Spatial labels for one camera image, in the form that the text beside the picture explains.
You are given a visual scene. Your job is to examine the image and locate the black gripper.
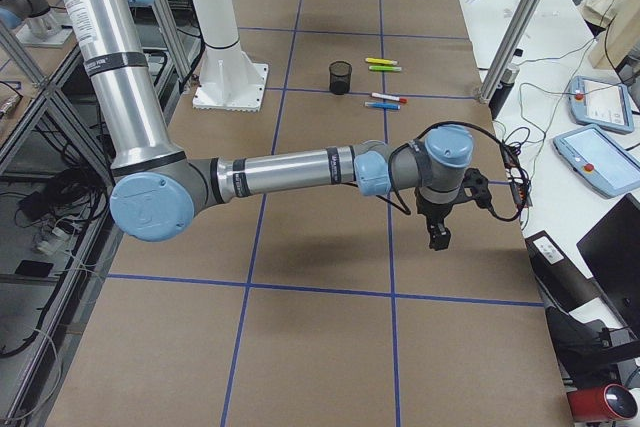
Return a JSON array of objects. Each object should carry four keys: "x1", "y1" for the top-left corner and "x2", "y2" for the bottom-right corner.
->
[{"x1": 415, "y1": 187, "x2": 460, "y2": 250}]

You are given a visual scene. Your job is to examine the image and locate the blue marker pen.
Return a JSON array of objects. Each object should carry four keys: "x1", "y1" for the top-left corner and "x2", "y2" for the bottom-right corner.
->
[{"x1": 364, "y1": 101, "x2": 401, "y2": 111}]

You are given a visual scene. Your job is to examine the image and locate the red capped white marker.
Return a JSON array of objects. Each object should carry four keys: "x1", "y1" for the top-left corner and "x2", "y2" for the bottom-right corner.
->
[{"x1": 370, "y1": 92, "x2": 408, "y2": 104}]

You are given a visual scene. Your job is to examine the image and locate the green highlighter pen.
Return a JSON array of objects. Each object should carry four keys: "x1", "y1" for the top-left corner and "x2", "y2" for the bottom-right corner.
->
[{"x1": 368, "y1": 64, "x2": 403, "y2": 72}]

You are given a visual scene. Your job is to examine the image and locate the yellow highlighter pen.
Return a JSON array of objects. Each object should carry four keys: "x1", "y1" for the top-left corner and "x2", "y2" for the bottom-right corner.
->
[{"x1": 365, "y1": 57, "x2": 398, "y2": 66}]

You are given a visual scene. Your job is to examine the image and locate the black laptop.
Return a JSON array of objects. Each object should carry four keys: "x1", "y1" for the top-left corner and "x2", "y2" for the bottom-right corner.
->
[{"x1": 577, "y1": 194, "x2": 639, "y2": 301}]

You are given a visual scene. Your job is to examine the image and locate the black metal water bottle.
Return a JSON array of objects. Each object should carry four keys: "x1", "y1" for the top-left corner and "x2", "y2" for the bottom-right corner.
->
[{"x1": 489, "y1": 63, "x2": 520, "y2": 120}]

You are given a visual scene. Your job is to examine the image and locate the left teach pendant tablet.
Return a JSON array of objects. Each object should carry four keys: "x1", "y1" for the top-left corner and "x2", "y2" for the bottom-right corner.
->
[{"x1": 553, "y1": 124, "x2": 639, "y2": 198}]

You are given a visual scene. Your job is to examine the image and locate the teach pendant tablet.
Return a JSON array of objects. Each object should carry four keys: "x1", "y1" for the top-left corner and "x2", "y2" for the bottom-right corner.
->
[
  {"x1": 569, "y1": 76, "x2": 635, "y2": 134},
  {"x1": 553, "y1": 124, "x2": 639, "y2": 198}
]

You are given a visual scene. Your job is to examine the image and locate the black mesh pen cup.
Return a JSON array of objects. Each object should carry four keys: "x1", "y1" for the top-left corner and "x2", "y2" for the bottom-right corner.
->
[{"x1": 329, "y1": 60, "x2": 352, "y2": 95}]

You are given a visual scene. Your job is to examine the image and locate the right teach pendant tablet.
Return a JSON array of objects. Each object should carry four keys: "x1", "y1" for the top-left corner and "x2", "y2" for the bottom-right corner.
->
[{"x1": 569, "y1": 76, "x2": 635, "y2": 134}]

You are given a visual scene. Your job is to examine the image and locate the red cylindrical bottle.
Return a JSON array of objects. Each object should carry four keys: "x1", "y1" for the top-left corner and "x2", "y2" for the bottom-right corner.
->
[{"x1": 567, "y1": 384, "x2": 639, "y2": 422}]

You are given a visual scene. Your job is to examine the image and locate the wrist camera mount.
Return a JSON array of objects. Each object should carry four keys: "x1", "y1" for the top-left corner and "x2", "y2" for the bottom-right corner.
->
[{"x1": 461, "y1": 168, "x2": 493, "y2": 210}]

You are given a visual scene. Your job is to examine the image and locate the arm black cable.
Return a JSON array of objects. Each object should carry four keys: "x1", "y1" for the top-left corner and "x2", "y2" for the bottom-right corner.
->
[{"x1": 387, "y1": 120, "x2": 532, "y2": 222}]

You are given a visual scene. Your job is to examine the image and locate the aluminium frame post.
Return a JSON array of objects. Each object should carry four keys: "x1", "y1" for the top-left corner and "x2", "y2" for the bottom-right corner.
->
[{"x1": 476, "y1": 0, "x2": 540, "y2": 104}]

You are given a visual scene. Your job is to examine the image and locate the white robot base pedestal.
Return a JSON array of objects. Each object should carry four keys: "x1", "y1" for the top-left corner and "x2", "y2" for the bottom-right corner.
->
[{"x1": 192, "y1": 0, "x2": 269, "y2": 112}]

